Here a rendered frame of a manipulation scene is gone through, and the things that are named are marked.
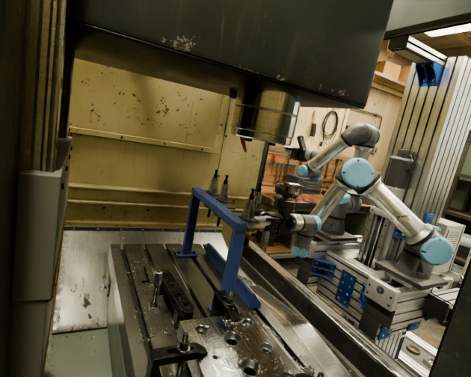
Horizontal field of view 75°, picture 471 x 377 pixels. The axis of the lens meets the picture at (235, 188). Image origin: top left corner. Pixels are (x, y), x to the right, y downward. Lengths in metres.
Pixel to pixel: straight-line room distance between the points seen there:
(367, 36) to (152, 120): 1.18
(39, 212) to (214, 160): 1.46
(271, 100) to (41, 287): 0.55
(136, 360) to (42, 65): 0.71
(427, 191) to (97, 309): 1.64
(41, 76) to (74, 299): 1.20
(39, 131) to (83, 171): 1.26
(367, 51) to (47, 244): 0.73
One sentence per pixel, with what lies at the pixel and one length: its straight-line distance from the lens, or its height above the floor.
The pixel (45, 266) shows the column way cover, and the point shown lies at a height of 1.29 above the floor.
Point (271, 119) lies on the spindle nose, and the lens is 0.71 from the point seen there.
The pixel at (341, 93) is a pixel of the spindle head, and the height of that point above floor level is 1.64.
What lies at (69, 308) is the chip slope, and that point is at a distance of 1.52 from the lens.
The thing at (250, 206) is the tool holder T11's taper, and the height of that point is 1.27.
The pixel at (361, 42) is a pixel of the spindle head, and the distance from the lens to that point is 0.81.
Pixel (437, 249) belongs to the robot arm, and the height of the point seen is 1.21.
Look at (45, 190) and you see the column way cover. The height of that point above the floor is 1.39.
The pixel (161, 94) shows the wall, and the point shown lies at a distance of 1.72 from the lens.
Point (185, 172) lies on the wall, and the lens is 1.80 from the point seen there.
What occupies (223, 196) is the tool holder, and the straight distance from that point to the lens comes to 1.23.
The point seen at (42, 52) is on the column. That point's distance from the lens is 0.46.
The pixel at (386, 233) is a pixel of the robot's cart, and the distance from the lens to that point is 1.76.
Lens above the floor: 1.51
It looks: 11 degrees down
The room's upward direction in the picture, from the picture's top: 11 degrees clockwise
